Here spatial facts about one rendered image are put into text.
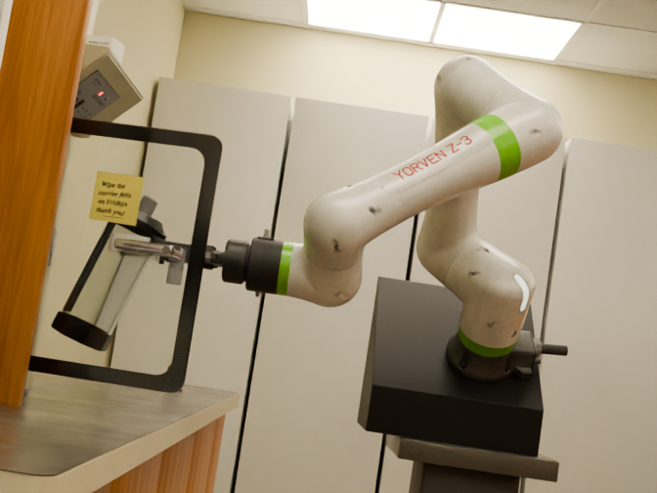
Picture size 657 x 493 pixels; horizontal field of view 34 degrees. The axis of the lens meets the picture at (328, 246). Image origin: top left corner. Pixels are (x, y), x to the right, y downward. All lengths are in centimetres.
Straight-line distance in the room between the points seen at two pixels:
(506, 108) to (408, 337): 65
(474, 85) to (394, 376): 64
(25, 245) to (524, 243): 346
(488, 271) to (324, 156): 273
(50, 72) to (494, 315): 101
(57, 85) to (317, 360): 324
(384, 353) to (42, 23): 103
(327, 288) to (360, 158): 308
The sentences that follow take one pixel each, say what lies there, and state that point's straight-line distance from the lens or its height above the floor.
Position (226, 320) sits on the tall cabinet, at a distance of 482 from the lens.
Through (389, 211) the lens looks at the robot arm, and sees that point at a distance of 176.
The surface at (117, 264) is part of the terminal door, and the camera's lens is 170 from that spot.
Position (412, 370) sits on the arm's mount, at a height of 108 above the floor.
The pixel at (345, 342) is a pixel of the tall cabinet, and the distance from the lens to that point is 479.
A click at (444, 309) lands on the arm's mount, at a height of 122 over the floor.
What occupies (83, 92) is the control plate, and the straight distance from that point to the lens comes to 186.
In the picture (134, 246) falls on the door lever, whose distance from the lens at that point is 164.
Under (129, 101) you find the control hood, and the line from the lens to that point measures 204.
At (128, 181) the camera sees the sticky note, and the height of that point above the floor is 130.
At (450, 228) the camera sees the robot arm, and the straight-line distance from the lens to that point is 223.
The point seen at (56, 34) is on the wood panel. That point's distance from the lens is 172.
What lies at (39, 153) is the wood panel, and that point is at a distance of 169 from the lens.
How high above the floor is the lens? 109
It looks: 5 degrees up
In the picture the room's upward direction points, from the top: 9 degrees clockwise
